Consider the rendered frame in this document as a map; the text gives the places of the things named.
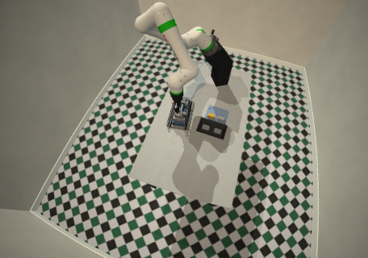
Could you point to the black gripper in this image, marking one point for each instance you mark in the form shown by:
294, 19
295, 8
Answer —
177, 106

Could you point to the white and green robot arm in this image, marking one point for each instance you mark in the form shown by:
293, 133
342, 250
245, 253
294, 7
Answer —
158, 22

